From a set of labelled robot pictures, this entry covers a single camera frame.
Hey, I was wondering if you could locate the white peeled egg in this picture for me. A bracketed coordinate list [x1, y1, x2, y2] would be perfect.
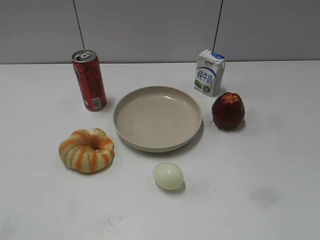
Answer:
[153, 162, 184, 191]

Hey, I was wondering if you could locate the beige round plate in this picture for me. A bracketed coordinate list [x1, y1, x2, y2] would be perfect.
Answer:
[113, 86, 203, 153]

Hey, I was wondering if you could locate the dark red apple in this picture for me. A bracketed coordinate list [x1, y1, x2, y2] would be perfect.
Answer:
[211, 92, 245, 130]

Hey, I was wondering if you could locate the white milk carton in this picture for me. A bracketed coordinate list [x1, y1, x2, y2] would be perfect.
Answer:
[194, 49, 226, 98]

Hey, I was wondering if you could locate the red soda can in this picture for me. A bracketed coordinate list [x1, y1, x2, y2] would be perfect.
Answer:
[71, 49, 107, 111]

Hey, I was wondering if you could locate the orange striped bread ring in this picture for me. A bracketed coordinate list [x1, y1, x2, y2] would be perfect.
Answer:
[58, 127, 116, 174]

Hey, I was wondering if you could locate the right black wall cable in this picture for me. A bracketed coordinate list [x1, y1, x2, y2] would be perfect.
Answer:
[212, 0, 224, 52]

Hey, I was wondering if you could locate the black wall cable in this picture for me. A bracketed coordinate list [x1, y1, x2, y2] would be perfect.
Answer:
[72, 0, 86, 51]
[212, 0, 224, 52]

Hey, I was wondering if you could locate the left black wall cable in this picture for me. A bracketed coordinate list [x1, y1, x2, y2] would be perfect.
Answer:
[72, 0, 86, 51]

